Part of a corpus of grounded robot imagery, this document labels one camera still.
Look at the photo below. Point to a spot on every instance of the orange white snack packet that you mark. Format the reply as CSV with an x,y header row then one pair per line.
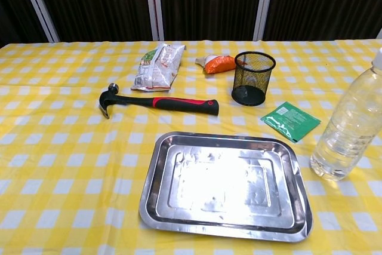
x,y
219,64

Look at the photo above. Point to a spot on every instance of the black red claw hammer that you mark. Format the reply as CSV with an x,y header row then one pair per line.
x,y
179,104

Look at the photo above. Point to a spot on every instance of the rectangular stainless steel tray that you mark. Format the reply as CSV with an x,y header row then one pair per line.
x,y
221,183

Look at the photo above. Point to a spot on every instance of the black mesh pen holder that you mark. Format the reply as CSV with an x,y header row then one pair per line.
x,y
253,84

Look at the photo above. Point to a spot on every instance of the white frame post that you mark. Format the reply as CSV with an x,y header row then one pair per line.
x,y
154,4
38,4
264,4

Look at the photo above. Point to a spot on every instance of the silver snack bag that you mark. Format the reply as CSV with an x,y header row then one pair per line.
x,y
158,70

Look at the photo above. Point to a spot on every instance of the yellow white checkered tablecloth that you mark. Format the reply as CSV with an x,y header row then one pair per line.
x,y
74,162

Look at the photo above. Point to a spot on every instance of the transparent plastic water bottle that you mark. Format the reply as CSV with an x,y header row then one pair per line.
x,y
349,123

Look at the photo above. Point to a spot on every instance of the green flat sachet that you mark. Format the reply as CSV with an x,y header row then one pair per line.
x,y
291,120

